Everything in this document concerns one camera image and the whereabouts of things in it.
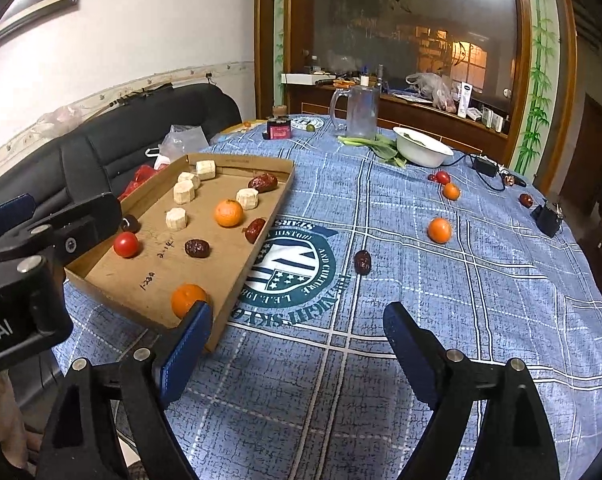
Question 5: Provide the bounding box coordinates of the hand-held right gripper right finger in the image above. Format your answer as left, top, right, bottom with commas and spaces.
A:
382, 301, 562, 480

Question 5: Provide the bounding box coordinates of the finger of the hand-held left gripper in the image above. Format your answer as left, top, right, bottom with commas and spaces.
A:
0, 193, 37, 248
0, 192, 123, 275

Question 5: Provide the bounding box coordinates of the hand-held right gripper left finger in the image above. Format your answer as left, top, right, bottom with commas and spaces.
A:
35, 301, 214, 480

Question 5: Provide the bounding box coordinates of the shallow cardboard box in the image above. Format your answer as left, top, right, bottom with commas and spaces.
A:
64, 154, 297, 353

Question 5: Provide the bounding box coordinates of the person's left forearm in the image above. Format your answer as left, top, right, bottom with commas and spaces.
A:
0, 372, 39, 468

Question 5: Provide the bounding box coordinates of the red plastic bag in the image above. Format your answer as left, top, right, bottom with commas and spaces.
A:
117, 164, 169, 201

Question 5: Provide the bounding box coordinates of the blue checked tablecloth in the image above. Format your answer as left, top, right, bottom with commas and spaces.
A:
54, 114, 602, 480

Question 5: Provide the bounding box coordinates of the black leather sofa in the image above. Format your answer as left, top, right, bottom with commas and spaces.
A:
0, 82, 242, 411

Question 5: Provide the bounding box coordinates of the white plastic bag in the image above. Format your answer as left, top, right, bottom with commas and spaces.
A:
145, 147, 174, 170

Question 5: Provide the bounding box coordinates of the clear plastic bag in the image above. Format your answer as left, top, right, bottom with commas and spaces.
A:
158, 125, 209, 161

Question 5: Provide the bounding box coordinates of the black binder clip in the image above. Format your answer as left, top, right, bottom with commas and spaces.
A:
531, 200, 564, 238

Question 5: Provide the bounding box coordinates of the white bowl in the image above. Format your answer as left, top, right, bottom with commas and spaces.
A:
393, 126, 454, 168

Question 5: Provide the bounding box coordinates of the green leafy vegetable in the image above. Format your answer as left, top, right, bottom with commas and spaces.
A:
337, 134, 408, 168

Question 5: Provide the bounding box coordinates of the red jar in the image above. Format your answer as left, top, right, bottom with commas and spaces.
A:
266, 116, 292, 141

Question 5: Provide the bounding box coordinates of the wooden cabinet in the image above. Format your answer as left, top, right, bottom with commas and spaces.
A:
283, 80, 512, 171

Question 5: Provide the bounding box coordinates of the clear glass mug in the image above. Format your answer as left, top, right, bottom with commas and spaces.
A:
329, 85, 380, 140

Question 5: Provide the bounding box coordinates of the flat white box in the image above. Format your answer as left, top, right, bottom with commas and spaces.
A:
281, 73, 337, 86

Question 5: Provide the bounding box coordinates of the white upright carton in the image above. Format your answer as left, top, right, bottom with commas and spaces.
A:
457, 81, 474, 119

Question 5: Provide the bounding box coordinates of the plastic bag of goods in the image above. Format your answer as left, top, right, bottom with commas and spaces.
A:
406, 72, 454, 111

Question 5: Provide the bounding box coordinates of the wooden door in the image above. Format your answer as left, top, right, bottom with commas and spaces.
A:
561, 92, 602, 216

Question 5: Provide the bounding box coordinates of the black power adapter with cable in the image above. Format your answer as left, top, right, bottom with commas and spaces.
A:
438, 152, 529, 192

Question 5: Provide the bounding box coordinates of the glass partition with bamboo frame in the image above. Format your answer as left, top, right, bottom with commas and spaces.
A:
253, 0, 579, 191

